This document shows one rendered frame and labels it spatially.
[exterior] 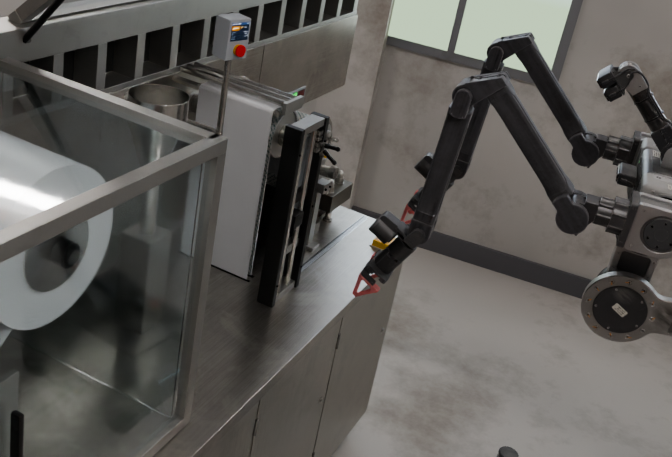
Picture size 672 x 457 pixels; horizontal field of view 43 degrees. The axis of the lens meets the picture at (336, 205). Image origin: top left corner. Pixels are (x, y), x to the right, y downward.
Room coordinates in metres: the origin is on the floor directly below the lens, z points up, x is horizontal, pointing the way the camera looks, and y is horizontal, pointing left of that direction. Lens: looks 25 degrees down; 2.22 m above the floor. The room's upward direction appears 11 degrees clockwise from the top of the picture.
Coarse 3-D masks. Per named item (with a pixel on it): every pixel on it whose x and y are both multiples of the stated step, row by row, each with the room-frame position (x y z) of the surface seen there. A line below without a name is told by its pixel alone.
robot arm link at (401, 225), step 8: (384, 216) 1.99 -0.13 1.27; (392, 216) 2.01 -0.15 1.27; (376, 224) 1.98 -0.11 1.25; (384, 224) 1.99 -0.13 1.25; (392, 224) 1.98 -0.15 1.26; (400, 224) 2.00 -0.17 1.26; (376, 232) 1.98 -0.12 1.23; (384, 232) 1.98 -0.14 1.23; (392, 232) 1.98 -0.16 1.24; (400, 232) 1.97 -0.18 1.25; (416, 232) 1.94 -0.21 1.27; (384, 240) 1.98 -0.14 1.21; (408, 240) 1.95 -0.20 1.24; (416, 240) 1.94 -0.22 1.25
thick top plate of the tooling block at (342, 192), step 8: (336, 184) 2.68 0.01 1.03; (344, 184) 2.69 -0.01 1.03; (352, 184) 2.71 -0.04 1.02; (336, 192) 2.61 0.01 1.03; (344, 192) 2.66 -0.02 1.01; (320, 200) 2.58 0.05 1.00; (328, 200) 2.57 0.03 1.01; (336, 200) 2.60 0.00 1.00; (344, 200) 2.67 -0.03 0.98; (320, 208) 2.58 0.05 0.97; (328, 208) 2.57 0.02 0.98
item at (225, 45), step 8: (216, 16) 1.98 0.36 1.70; (224, 16) 1.97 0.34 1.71; (232, 16) 1.98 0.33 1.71; (240, 16) 2.00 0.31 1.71; (216, 24) 1.97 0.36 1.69; (224, 24) 1.96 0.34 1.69; (232, 24) 1.95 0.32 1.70; (240, 24) 1.98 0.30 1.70; (248, 24) 2.00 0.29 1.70; (216, 32) 1.97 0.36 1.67; (224, 32) 1.96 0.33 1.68; (232, 32) 1.96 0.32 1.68; (240, 32) 1.98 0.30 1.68; (248, 32) 2.00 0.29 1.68; (216, 40) 1.97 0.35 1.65; (224, 40) 1.95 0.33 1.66; (232, 40) 1.96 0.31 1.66; (240, 40) 1.98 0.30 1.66; (216, 48) 1.97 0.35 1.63; (224, 48) 1.95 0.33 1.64; (232, 48) 1.96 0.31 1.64; (240, 48) 1.96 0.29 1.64; (216, 56) 1.97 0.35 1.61; (224, 56) 1.95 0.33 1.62; (232, 56) 1.97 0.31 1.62; (240, 56) 1.97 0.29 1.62
